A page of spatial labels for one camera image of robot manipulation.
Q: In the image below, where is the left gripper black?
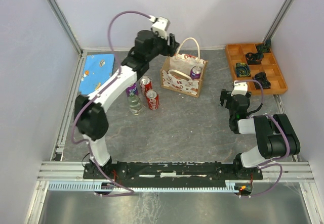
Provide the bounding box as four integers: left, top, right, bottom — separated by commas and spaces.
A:
147, 27, 181, 62

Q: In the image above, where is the purple soda can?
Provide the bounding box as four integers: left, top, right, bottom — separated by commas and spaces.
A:
126, 83, 138, 97
190, 66, 202, 80

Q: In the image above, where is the red cola can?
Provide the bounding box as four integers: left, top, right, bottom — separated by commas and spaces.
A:
146, 89, 159, 110
140, 76, 152, 96

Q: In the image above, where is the clear glass bottle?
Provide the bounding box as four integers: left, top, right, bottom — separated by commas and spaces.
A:
128, 93, 142, 115

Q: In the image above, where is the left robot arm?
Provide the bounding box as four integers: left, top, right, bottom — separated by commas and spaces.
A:
73, 30, 180, 178

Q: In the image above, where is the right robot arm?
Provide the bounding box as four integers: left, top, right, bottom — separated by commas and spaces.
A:
220, 89, 301, 179

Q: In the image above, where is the canvas tote bag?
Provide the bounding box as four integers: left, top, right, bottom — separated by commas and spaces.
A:
160, 37, 208, 98

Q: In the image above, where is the rolled blue yellow sock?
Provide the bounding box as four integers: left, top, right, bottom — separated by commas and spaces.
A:
234, 63, 251, 77

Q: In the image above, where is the rolled black sock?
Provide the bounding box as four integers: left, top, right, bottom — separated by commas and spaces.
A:
253, 72, 271, 89

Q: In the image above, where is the wooden compartment tray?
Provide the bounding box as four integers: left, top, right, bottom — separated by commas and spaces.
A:
225, 43, 288, 95

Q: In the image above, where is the black sock centre tray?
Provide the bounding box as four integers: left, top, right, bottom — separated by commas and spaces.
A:
245, 53, 264, 65

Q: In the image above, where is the dark sock top corner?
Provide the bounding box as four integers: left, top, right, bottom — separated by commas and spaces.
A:
256, 38, 272, 54

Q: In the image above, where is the blue patterned cloth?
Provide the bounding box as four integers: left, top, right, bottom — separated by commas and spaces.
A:
78, 54, 115, 95

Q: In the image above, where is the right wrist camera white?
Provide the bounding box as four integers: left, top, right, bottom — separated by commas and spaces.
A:
231, 80, 248, 97

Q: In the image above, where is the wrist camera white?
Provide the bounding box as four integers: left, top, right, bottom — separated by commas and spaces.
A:
231, 80, 248, 97
149, 15, 170, 40

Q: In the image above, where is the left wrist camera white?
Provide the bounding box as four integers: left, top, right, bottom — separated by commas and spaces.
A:
149, 15, 170, 40

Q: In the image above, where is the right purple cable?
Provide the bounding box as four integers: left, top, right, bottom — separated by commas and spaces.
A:
237, 79, 291, 199

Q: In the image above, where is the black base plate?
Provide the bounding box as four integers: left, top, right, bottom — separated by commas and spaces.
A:
83, 162, 263, 188

